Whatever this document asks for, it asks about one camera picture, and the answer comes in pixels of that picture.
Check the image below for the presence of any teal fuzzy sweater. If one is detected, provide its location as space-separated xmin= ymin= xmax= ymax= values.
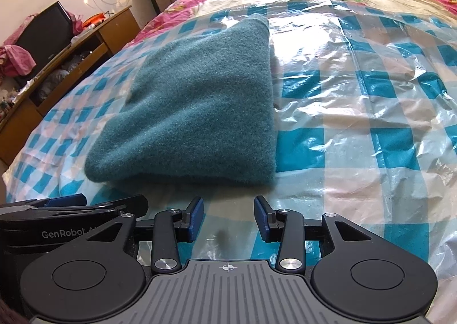
xmin=85 ymin=14 xmax=276 ymax=185

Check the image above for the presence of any wooden tv cabinet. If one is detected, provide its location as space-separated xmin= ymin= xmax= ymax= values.
xmin=1 ymin=7 xmax=139 ymax=165

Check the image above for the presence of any pink cloth on cabinet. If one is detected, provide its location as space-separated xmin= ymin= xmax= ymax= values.
xmin=1 ymin=45 xmax=36 ymax=77

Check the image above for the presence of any blue checkered plastic sheet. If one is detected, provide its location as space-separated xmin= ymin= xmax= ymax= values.
xmin=4 ymin=0 xmax=456 ymax=323

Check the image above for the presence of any black television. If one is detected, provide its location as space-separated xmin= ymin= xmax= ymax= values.
xmin=15 ymin=1 xmax=74 ymax=87

